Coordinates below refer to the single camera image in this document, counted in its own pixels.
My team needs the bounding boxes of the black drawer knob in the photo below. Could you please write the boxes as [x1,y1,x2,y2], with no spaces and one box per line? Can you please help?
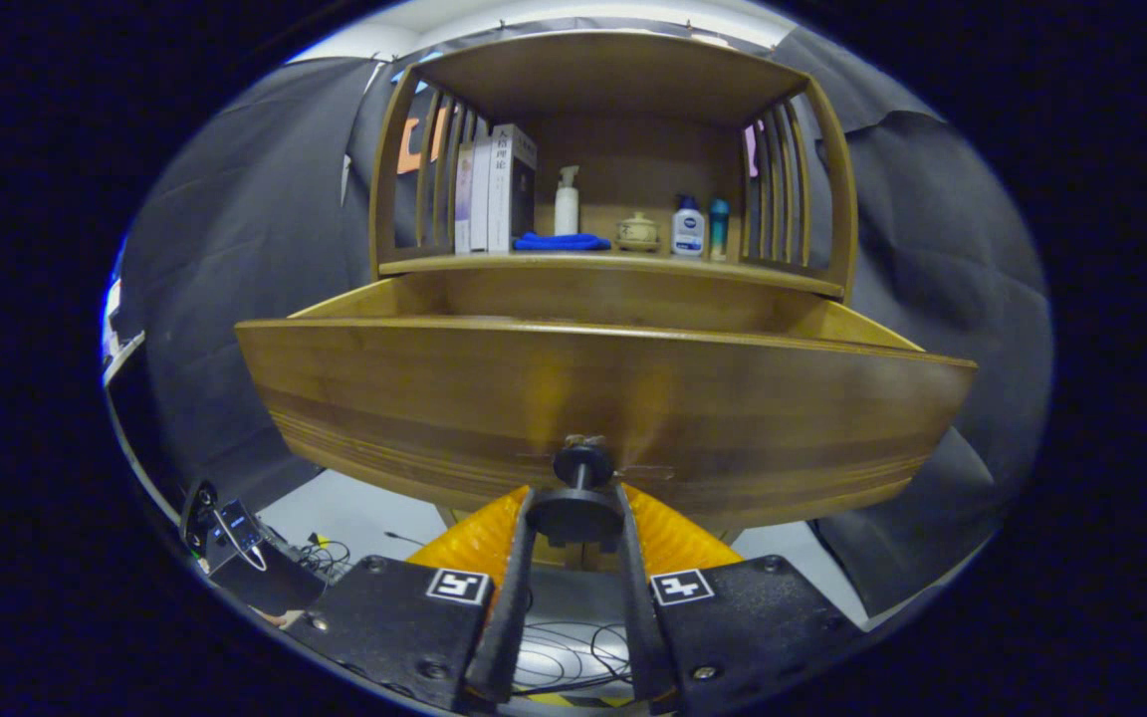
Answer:
[526,445,624,549]

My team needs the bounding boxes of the wooden cabinet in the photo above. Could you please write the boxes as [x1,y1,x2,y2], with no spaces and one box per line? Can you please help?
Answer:
[369,30,860,574]

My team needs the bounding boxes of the black floor cables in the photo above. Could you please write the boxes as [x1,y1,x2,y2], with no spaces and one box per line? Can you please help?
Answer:
[509,619,634,698]

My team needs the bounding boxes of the thick book with dark cover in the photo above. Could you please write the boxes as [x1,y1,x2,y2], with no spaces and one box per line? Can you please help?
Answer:
[487,123,539,253]

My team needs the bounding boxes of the blue cloth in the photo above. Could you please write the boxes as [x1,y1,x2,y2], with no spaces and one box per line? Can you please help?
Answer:
[513,232,612,252]

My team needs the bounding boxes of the wooden drawer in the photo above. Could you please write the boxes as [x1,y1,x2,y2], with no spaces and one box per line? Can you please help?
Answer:
[235,267,979,529]

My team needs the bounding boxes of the thin white book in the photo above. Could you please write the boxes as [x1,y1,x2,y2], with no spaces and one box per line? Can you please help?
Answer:
[470,134,493,252]

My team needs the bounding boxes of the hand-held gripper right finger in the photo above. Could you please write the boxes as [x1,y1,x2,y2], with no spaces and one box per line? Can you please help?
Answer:
[616,482,873,716]

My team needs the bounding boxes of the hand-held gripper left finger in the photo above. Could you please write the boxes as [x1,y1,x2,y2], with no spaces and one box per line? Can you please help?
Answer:
[285,485,538,713]

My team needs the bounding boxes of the thin pale purple book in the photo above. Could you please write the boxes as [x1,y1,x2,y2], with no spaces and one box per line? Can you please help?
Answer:
[454,141,476,254]

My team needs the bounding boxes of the white lotion bottle blue cap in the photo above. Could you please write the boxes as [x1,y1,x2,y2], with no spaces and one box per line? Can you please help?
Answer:
[671,195,706,257]

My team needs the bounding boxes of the wooden countertop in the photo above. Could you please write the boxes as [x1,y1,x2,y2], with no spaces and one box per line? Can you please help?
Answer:
[377,249,845,298]

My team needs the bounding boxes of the black electronic device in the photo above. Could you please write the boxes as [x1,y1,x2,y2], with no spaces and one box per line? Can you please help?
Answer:
[180,478,328,618]

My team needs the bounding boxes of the lidded ceramic tea cup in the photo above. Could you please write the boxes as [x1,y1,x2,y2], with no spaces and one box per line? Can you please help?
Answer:
[616,211,661,251]

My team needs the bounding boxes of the white pump bottle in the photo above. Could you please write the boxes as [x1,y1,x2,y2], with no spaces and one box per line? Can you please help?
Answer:
[554,165,580,237]

